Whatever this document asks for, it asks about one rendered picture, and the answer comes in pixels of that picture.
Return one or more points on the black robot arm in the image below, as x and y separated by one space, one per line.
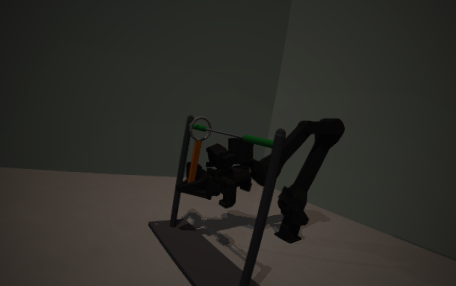
292 200

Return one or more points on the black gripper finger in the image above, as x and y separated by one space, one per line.
200 188
197 177

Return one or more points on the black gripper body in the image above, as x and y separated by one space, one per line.
226 184

